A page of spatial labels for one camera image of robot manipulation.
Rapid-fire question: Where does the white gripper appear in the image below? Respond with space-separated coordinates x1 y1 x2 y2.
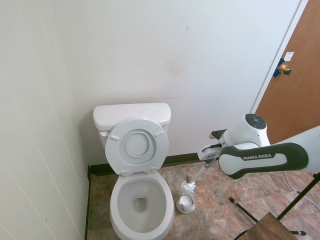
198 144 224 171

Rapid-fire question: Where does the white toilet brush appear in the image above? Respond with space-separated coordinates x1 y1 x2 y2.
180 159 216 195

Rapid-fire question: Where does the white toilet brush holder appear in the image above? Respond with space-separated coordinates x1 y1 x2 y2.
175 193 196 215

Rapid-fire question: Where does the white ceramic toilet bowl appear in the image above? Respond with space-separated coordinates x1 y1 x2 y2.
109 171 175 240

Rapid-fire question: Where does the white toilet tank lid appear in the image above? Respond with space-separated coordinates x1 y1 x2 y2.
92 102 173 131

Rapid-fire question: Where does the white toilet seat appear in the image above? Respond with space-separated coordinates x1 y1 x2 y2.
104 117 170 176

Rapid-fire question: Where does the white toilet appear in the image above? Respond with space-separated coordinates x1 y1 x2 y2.
84 152 208 240

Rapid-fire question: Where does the brown wooden table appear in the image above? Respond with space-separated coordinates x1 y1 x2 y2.
234 211 302 240

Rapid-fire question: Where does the brown wooden door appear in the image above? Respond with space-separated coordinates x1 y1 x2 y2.
254 0 320 146

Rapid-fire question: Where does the blue tape strip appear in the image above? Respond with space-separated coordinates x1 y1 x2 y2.
273 57 288 79

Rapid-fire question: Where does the brass door knob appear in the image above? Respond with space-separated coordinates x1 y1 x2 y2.
278 63 293 77

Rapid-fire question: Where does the black camera tripod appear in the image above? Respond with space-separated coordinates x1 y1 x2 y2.
228 171 320 237

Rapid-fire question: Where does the white cable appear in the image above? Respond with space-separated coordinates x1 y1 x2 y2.
284 171 320 211

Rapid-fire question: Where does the white door frame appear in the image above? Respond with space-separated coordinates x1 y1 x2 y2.
248 0 311 116

